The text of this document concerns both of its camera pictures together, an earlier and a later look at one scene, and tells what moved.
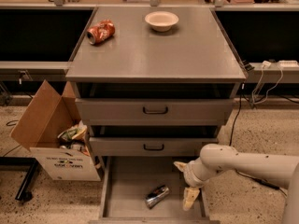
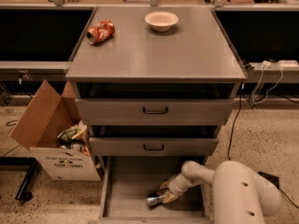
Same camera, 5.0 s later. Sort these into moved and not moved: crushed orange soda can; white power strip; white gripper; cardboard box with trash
Moved: white gripper
Not moved: crushed orange soda can; white power strip; cardboard box with trash
